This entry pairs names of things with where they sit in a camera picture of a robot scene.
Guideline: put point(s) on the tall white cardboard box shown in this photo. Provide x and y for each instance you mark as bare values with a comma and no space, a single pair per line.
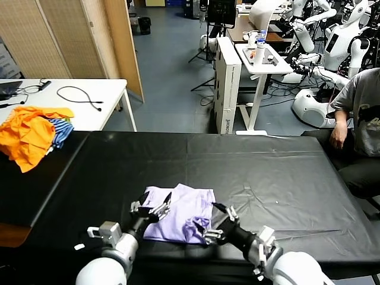
228,89

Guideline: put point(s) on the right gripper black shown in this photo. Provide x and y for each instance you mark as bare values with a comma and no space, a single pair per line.
237,236

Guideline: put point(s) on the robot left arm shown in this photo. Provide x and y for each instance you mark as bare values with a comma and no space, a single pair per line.
118,252

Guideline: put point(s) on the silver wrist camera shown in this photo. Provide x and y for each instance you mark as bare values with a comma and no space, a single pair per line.
267,237
110,231

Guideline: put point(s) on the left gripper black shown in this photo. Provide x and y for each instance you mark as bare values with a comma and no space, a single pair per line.
141,219

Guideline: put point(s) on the seated person in grey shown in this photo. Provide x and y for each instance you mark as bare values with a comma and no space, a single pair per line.
356,89

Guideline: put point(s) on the clear water bottle blue cap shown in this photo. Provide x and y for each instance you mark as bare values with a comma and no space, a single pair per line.
261,37

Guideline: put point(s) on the orange garment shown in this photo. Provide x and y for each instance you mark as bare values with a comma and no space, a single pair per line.
26,136

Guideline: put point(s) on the white curved plastic shell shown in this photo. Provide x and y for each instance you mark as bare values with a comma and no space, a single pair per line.
261,12

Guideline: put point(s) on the black monitor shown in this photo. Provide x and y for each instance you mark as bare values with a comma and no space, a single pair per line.
221,12

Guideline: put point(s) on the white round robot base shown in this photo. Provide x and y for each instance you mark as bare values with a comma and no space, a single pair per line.
308,107

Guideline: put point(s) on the black plastic table cover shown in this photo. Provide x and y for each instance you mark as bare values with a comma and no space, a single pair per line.
267,166

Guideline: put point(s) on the white bottle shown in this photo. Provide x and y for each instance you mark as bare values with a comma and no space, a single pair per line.
258,58

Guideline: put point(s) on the blue striped garment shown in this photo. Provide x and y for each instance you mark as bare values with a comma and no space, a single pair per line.
63,130

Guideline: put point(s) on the person forearm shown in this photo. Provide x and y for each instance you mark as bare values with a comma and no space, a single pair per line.
341,118

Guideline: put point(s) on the white humanoid robot black joints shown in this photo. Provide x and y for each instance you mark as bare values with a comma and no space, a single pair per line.
338,44

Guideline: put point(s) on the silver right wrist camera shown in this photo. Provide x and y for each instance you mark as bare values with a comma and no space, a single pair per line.
267,237

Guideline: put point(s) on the black trash bin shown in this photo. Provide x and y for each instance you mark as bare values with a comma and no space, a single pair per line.
145,26

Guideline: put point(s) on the black tripod stand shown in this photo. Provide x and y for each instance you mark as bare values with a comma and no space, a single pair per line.
211,38

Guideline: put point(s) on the white standing desk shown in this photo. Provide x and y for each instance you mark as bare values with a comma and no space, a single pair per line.
258,89

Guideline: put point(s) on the black laptop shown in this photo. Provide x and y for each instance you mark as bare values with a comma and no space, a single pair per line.
9,89

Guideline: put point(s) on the white table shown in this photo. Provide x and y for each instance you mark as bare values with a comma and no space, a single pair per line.
112,89

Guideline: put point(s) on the grey tray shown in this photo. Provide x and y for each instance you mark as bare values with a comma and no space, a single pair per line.
268,53

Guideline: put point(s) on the white mug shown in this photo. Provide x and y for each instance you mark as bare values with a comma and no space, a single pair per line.
246,36

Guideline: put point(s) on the person hand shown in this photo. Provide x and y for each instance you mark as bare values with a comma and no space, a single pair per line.
338,136

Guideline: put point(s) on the wooden folding screen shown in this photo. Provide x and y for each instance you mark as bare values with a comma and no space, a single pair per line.
59,38

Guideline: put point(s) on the brown wooden desk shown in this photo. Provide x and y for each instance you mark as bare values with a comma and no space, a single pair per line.
237,29

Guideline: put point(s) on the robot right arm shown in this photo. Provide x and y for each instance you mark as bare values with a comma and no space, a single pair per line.
294,270

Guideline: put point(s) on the lavender t-shirt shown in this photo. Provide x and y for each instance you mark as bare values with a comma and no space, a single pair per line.
181,213

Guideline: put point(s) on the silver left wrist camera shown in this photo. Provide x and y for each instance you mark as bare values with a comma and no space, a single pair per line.
110,231

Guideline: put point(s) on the black person trousers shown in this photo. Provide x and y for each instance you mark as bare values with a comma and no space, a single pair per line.
362,178

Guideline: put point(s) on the white storage box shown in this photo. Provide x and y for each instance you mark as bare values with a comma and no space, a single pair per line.
6,63

